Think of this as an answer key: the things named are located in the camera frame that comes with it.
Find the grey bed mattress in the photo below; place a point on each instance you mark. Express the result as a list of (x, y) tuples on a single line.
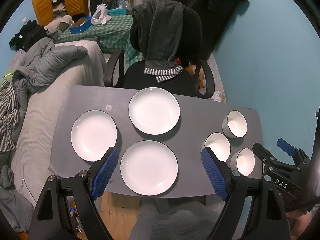
[(31, 159)]

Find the white plastic bag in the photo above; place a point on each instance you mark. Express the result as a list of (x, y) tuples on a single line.
[(100, 16)]

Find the person's right hand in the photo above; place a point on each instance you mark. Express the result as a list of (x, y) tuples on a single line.
[(300, 222)]

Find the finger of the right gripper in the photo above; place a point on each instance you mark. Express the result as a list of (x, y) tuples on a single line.
[(263, 154), (286, 147)]

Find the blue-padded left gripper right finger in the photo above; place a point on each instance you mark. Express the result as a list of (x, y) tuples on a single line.
[(218, 173)]

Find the striped shirt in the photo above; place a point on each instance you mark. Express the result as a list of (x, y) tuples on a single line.
[(9, 116)]

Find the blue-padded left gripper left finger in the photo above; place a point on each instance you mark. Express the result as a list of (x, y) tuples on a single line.
[(101, 171)]

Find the grey duvet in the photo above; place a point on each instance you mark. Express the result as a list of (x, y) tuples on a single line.
[(42, 63)]

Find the blue cardboard box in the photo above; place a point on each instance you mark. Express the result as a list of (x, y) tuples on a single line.
[(81, 25)]

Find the green checkered tablecloth table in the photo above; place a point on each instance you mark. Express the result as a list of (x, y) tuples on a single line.
[(113, 36)]

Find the black clothes pile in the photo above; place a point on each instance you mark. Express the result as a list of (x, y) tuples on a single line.
[(28, 35)]

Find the dark grey hooded sweater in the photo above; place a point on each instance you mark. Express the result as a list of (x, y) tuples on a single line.
[(156, 33)]

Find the orange plastic bag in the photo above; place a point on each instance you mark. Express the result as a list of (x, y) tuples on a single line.
[(201, 82)]

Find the black jacket on wall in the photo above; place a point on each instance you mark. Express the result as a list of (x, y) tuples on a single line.
[(214, 16)]

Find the black office chair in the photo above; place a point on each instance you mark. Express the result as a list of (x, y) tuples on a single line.
[(188, 54)]

